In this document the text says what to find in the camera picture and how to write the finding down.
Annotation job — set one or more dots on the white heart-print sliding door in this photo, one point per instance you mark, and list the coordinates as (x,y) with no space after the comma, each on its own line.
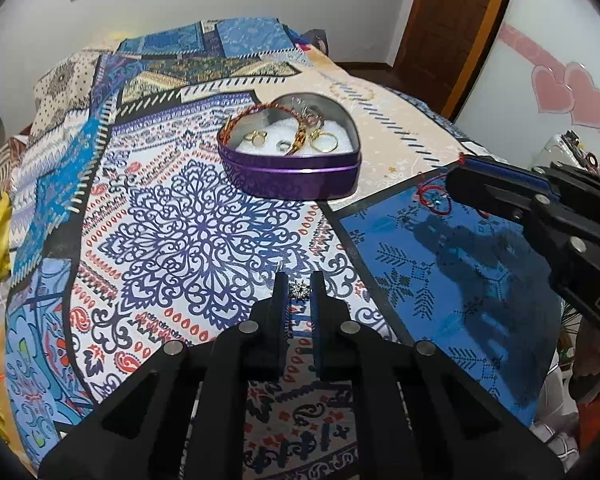
(565,50)

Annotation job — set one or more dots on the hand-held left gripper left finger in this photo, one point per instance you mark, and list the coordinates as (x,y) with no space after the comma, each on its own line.
(281,310)

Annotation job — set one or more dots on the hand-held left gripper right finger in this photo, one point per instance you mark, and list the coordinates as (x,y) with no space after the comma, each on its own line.
(316,330)

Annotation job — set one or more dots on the brown wooden door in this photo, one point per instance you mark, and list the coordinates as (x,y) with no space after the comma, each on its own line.
(445,25)

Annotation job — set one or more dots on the person's right hand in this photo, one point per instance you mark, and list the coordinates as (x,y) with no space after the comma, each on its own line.
(592,352)

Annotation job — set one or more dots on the silver snowflake pendant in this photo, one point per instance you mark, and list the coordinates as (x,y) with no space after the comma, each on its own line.
(298,290)

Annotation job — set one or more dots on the dark bag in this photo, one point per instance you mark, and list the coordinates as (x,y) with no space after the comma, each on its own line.
(314,41)

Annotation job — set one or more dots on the patchwork printed bedspread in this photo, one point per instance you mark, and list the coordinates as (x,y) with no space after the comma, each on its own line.
(180,240)

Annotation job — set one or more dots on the purple heart-shaped tin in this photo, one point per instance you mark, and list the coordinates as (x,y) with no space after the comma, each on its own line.
(285,180)

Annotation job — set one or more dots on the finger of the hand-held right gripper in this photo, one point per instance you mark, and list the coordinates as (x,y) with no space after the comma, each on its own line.
(510,172)
(485,192)

